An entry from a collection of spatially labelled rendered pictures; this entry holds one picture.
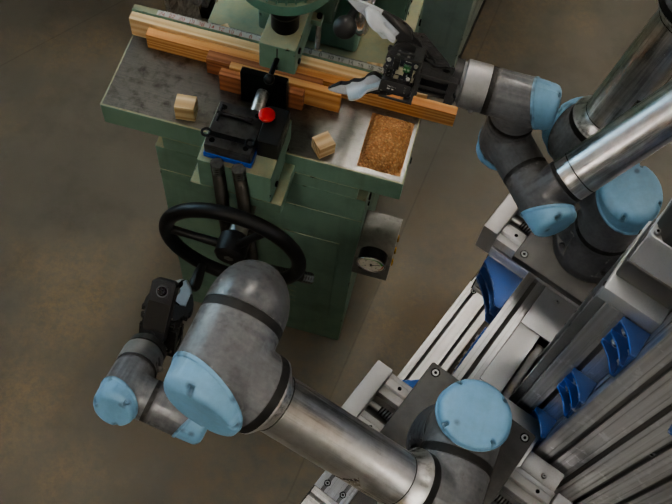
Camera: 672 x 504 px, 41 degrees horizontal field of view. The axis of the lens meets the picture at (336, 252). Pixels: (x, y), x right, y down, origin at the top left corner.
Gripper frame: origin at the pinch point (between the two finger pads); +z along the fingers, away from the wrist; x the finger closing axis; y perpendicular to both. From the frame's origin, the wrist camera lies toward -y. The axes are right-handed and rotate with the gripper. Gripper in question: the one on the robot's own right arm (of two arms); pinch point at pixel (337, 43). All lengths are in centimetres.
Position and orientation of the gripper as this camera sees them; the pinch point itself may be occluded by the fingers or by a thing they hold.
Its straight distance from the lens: 145.3
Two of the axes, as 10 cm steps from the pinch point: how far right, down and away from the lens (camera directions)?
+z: -9.6, -2.7, 0.4
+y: -1.9, 5.5, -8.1
